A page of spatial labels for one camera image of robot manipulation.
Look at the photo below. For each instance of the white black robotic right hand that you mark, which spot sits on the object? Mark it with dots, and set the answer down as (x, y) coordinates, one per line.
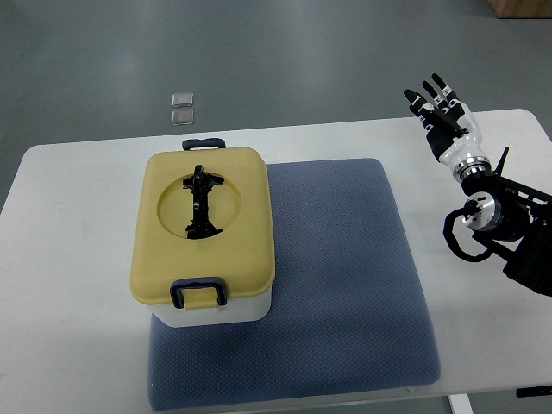
(449, 124)

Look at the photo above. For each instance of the yellow box lid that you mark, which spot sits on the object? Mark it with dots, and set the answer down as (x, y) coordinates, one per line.
(204, 231)

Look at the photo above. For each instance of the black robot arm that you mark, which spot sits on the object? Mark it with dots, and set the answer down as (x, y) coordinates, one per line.
(509, 219)

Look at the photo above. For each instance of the brown cardboard box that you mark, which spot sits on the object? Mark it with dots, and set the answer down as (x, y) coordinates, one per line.
(523, 9)

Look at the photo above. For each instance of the white storage box base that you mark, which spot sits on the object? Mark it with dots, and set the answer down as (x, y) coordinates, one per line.
(237, 310)

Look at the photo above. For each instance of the blue grey fabric mat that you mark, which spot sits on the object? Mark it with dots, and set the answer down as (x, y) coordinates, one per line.
(348, 312)

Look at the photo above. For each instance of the upper metal floor plate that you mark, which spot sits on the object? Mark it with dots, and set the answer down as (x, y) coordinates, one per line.
(182, 99)

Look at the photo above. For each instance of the white table leg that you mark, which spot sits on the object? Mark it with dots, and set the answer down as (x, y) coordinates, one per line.
(460, 404)

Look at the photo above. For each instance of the black table control panel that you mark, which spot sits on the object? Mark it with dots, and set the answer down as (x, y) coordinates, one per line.
(535, 391)

